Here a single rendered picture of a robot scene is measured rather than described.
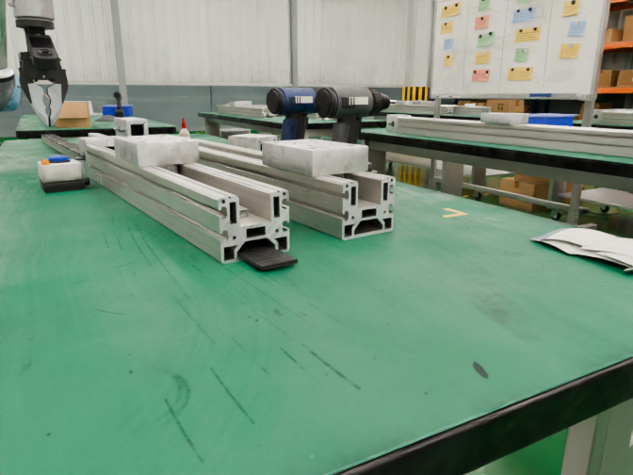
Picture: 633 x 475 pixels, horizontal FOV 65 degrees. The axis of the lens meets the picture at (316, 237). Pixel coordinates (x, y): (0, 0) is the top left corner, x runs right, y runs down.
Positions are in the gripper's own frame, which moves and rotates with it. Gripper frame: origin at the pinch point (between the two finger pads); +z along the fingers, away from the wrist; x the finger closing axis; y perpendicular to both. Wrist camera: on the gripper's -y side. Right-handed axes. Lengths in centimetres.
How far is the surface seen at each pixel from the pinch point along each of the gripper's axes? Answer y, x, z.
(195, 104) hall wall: 1064, -436, 20
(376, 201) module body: -67, -36, 10
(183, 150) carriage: -35.8, -16.7, 3.8
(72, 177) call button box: -4.0, -2.5, 12.0
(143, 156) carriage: -35.9, -9.6, 4.5
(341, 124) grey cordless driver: -42, -47, 0
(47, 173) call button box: -4.0, 2.1, 10.8
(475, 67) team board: 144, -312, -27
